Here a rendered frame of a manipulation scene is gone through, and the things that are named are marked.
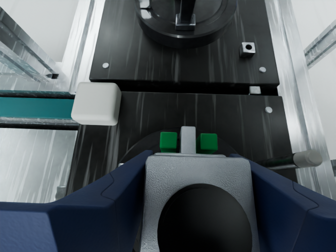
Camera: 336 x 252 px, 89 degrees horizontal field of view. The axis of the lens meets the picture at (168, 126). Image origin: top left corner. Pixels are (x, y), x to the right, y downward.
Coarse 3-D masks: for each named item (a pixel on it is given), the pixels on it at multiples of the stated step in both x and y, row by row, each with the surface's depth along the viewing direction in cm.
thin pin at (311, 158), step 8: (296, 152) 9; (304, 152) 8; (312, 152) 8; (264, 160) 12; (272, 160) 11; (280, 160) 10; (288, 160) 9; (296, 160) 9; (304, 160) 8; (312, 160) 8; (320, 160) 8; (272, 168) 11; (280, 168) 10; (288, 168) 10
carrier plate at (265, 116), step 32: (128, 96) 21; (160, 96) 21; (192, 96) 21; (224, 96) 21; (256, 96) 20; (96, 128) 19; (128, 128) 19; (160, 128) 19; (224, 128) 19; (256, 128) 19; (96, 160) 18; (256, 160) 18
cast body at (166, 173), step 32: (192, 128) 12; (160, 160) 7; (192, 160) 7; (224, 160) 7; (160, 192) 7; (192, 192) 6; (224, 192) 6; (160, 224) 6; (192, 224) 5; (224, 224) 5; (256, 224) 6
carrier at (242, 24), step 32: (128, 0) 26; (160, 0) 23; (224, 0) 23; (256, 0) 25; (128, 32) 24; (160, 32) 21; (192, 32) 21; (224, 32) 23; (256, 32) 23; (96, 64) 22; (128, 64) 22; (160, 64) 22; (192, 64) 22; (224, 64) 22; (256, 64) 22
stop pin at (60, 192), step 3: (57, 186) 18; (60, 186) 18; (63, 186) 18; (57, 189) 18; (60, 189) 18; (63, 189) 18; (57, 192) 18; (60, 192) 18; (63, 192) 18; (57, 195) 18; (60, 195) 18; (63, 195) 18; (54, 198) 18; (57, 198) 18; (60, 198) 18
